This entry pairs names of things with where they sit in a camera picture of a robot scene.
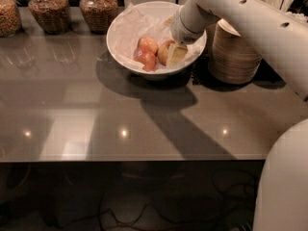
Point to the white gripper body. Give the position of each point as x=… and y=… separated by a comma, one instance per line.
x=181, y=33

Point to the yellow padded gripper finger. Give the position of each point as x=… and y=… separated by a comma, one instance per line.
x=176, y=53

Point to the red yellow apple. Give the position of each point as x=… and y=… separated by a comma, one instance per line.
x=148, y=44
x=163, y=51

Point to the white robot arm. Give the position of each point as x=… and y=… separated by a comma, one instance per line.
x=282, y=199

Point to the red apple with sticker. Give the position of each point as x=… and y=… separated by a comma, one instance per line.
x=145, y=57

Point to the red yellow apple top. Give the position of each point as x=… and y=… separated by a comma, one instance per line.
x=148, y=44

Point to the white ceramic bowl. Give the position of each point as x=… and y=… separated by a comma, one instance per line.
x=150, y=71

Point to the white paper liner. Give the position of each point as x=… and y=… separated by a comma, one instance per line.
x=138, y=29

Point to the glass jar right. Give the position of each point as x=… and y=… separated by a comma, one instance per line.
x=98, y=14

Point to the glass jar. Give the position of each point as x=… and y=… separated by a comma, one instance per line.
x=52, y=16
x=98, y=14
x=10, y=20

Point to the glass jar middle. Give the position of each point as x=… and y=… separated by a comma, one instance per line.
x=52, y=16

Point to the glass jar left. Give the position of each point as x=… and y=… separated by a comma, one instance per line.
x=10, y=20

